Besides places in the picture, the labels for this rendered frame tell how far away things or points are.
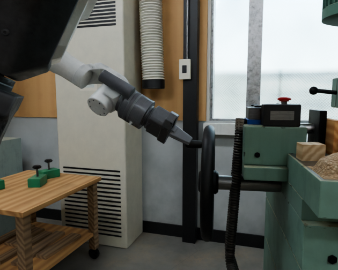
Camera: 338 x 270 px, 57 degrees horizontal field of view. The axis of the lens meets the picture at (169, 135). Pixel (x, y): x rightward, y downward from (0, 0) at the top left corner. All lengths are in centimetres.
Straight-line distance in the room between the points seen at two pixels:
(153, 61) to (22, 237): 125
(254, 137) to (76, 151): 166
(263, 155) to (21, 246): 120
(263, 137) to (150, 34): 150
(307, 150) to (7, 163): 230
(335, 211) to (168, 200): 188
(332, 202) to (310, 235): 11
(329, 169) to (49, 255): 157
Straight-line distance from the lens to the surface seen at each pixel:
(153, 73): 207
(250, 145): 73
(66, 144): 227
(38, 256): 189
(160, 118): 82
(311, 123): 82
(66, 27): 44
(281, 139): 74
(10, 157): 267
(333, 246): 65
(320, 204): 54
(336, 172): 55
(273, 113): 73
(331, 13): 80
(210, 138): 71
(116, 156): 209
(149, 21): 212
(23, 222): 157
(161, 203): 237
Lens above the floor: 103
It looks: 7 degrees down
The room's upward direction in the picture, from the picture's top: straight up
